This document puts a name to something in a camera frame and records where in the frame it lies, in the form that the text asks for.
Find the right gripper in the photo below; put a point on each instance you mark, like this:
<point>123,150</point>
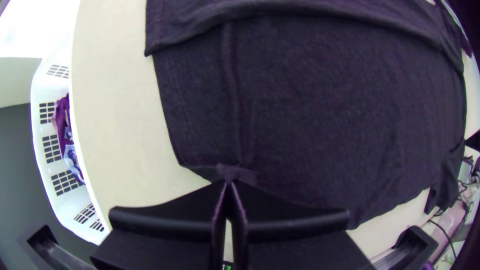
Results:
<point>474,141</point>

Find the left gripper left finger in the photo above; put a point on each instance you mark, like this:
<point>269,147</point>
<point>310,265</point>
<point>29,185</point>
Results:
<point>165,240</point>

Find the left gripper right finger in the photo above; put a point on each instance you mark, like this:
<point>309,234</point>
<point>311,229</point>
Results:
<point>296,243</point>

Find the black t-shirt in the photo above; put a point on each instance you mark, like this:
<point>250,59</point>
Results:
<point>307,105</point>

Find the white laundry basket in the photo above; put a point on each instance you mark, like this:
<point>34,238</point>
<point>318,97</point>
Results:
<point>63,210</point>

